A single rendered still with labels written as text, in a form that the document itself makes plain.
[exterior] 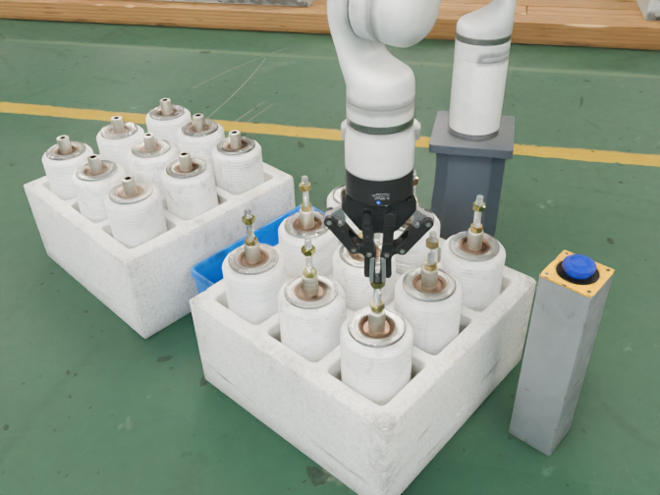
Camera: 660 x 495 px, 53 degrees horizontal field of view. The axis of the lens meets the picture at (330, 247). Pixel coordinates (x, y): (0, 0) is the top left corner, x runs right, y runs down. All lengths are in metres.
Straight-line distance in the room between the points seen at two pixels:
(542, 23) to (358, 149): 1.99
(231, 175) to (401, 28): 0.74
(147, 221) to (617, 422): 0.84
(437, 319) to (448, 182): 0.38
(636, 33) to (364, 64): 2.06
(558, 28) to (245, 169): 1.61
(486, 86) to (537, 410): 0.53
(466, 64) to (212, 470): 0.77
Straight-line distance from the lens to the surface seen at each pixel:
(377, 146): 0.67
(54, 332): 1.36
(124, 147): 1.41
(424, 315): 0.92
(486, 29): 1.14
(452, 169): 1.22
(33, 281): 1.50
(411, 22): 0.62
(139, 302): 1.22
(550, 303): 0.90
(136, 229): 1.20
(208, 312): 1.02
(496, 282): 1.03
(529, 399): 1.02
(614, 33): 2.66
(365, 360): 0.85
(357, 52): 0.67
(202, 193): 1.24
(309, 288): 0.91
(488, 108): 1.19
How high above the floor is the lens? 0.84
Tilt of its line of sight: 36 degrees down
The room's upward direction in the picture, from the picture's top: 2 degrees counter-clockwise
